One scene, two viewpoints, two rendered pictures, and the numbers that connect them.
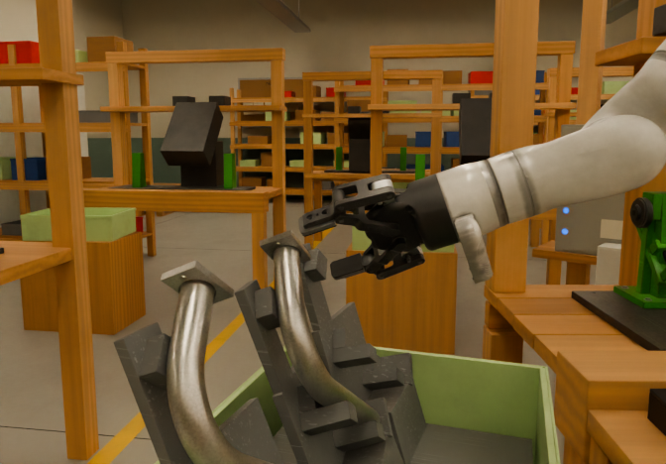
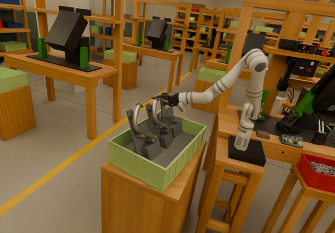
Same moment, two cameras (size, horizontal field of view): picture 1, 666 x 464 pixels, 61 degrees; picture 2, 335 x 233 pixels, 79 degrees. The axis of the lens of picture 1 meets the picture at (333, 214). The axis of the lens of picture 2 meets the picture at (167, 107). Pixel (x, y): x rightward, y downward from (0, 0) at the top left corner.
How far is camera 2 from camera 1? 74 cm
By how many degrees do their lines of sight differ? 19
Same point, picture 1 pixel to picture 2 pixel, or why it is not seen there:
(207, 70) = not seen: outside the picture
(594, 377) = (220, 130)
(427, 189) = (176, 95)
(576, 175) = (198, 99)
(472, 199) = (182, 99)
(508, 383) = (199, 127)
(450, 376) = (188, 124)
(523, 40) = (240, 41)
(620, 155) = (204, 98)
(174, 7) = not seen: outside the picture
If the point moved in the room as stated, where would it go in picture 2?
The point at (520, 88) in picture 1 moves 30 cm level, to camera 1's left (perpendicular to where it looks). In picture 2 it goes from (236, 55) to (205, 50)
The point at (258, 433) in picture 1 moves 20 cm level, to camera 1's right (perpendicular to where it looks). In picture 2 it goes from (145, 126) to (175, 133)
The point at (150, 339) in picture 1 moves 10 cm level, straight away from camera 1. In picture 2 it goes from (130, 111) to (131, 104)
